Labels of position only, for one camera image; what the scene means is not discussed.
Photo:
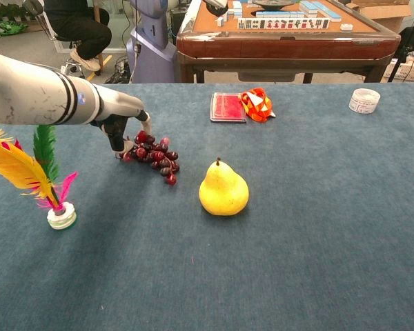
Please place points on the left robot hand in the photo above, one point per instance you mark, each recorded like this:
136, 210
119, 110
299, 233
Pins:
119, 107

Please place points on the red grape bunch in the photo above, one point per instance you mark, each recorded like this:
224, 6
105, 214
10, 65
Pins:
158, 155

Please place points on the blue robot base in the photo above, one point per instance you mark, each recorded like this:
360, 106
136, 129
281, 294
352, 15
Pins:
155, 51

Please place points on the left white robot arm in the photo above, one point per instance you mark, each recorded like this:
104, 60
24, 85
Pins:
31, 96

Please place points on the colourful feather shuttlecock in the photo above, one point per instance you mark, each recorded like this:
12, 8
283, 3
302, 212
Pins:
17, 167

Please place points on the yellow pear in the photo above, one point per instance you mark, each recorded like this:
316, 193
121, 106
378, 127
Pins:
224, 193

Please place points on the rolling stool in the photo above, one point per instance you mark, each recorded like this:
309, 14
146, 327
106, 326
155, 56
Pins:
72, 63

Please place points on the seated person in black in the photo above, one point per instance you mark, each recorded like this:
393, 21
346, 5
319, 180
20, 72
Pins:
83, 31

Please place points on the green bag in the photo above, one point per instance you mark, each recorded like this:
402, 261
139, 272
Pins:
10, 28

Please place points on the orange patterned ribbon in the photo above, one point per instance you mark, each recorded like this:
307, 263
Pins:
258, 107

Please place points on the brown mahjong table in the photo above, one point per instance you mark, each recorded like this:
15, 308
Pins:
279, 46

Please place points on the face-up mahjong tile row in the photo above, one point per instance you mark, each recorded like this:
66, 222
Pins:
283, 23

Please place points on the single white mahjong tile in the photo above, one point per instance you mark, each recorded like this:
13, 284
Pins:
346, 27

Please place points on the small white round container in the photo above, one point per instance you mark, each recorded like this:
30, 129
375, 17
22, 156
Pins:
364, 101

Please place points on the cardboard box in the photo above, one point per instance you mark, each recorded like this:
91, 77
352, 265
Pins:
383, 17

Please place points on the black tripod stand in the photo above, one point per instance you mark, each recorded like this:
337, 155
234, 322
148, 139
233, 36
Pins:
405, 45

